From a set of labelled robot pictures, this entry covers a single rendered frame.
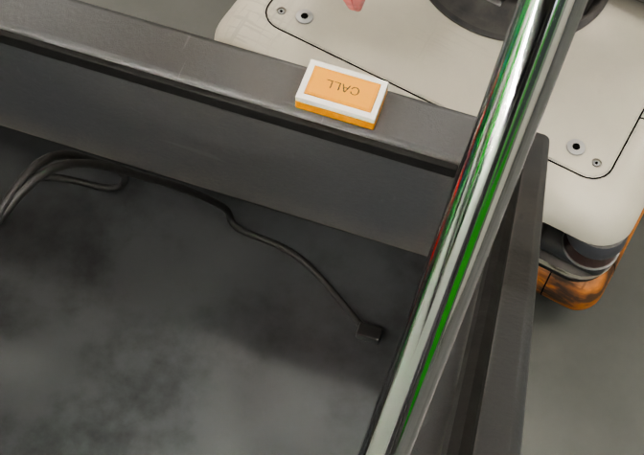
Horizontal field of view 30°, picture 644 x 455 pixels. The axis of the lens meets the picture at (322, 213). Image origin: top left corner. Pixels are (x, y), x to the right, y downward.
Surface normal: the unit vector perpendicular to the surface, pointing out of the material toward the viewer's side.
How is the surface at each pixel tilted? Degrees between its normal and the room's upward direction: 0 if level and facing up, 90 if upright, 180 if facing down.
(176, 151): 90
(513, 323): 43
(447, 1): 0
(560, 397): 0
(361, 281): 0
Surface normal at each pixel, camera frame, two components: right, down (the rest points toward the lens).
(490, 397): 0.25, -0.92
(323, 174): -0.31, 0.82
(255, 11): -0.04, -0.54
